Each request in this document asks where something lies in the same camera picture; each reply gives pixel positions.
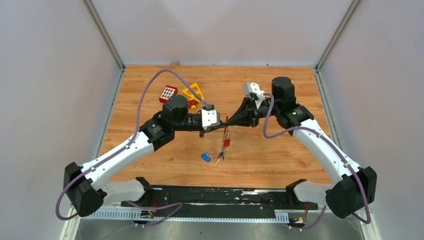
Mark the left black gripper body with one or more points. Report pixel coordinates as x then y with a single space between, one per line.
191 123

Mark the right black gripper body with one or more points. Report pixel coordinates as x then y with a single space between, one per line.
262 110

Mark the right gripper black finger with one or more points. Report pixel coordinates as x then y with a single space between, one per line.
246 111
240 120

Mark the metal keyring holder red handle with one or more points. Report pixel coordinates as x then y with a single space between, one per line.
226 141

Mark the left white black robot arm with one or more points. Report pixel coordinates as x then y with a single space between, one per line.
87 186

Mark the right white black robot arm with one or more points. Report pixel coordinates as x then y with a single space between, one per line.
352 188

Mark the red toy brick car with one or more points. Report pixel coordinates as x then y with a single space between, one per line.
192 104

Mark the red window toy brick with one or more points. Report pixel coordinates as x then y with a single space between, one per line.
167 92

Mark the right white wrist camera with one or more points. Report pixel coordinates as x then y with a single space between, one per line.
253 92

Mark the yellow triangular toy frame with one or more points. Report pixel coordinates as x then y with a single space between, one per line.
198 96

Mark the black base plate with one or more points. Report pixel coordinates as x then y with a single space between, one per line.
224 202

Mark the white slotted cable duct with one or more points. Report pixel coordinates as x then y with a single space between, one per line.
136 214

